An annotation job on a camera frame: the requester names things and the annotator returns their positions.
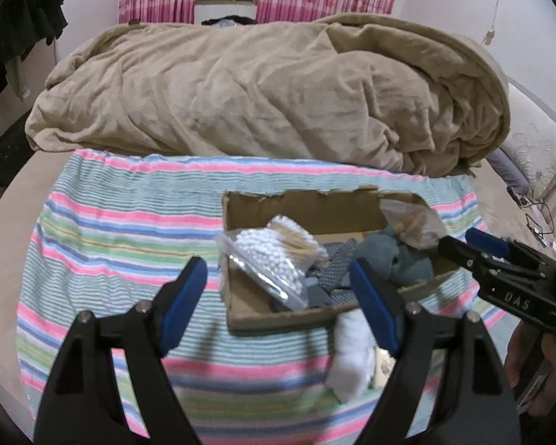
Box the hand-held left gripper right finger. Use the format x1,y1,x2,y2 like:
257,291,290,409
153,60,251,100
349,257,522,445

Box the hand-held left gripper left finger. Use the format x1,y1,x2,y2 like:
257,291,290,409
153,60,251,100
32,256,208,445

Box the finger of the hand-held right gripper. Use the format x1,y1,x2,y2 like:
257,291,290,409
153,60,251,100
466,228,535,260
437,236,492,280

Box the clear bag of brown items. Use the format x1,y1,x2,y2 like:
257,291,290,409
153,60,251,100
379,198,448,249

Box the cardboard box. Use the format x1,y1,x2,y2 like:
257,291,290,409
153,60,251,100
221,187,474,333

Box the person's right hand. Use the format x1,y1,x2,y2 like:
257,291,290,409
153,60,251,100
504,319,556,419

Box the grey-blue cloth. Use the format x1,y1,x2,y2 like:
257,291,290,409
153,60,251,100
356,226,434,286

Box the grey patterned cloth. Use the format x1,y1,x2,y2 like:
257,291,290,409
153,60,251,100
272,239,368,312

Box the white fluffy cloth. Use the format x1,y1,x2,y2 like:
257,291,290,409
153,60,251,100
324,308,379,404

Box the grey pillow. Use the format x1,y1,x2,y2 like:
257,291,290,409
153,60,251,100
487,146,535,195

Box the striped towel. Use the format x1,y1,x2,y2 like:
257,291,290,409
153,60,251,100
16,148,509,445

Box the clear bag of cotton swabs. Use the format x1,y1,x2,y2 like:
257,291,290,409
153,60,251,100
215,215,331,312

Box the floral cushion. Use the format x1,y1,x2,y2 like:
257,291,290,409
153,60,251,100
504,81,556,205

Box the beige blanket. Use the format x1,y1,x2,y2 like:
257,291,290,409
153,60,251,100
25,13,512,178

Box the black bag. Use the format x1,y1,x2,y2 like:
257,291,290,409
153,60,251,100
0,119,39,196

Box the dark hanging clothes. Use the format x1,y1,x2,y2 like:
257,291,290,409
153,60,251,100
0,0,69,129

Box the black cable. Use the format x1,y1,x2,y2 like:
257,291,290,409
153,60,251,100
507,188,556,248

